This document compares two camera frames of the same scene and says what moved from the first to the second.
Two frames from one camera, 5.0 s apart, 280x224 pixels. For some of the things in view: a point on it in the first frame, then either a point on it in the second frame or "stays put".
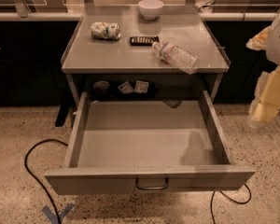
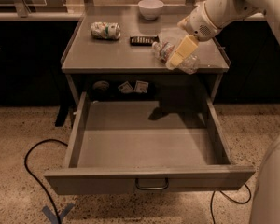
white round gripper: x=279 y=44 to x=197 y=23
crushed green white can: x=107 y=31 stays put
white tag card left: x=125 y=88 stays put
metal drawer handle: x=151 y=188 stays put
